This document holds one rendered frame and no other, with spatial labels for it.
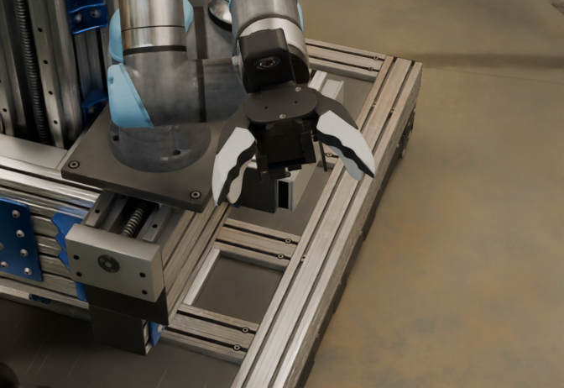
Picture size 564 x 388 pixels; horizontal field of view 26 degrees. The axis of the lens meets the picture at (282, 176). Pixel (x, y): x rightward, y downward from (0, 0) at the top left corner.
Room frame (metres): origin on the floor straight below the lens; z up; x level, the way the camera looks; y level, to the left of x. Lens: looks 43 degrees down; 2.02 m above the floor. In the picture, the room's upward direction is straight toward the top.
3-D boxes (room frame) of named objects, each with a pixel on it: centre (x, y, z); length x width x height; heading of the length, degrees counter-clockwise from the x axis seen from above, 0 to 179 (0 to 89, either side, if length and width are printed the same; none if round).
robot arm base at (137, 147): (1.37, 0.18, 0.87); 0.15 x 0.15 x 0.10
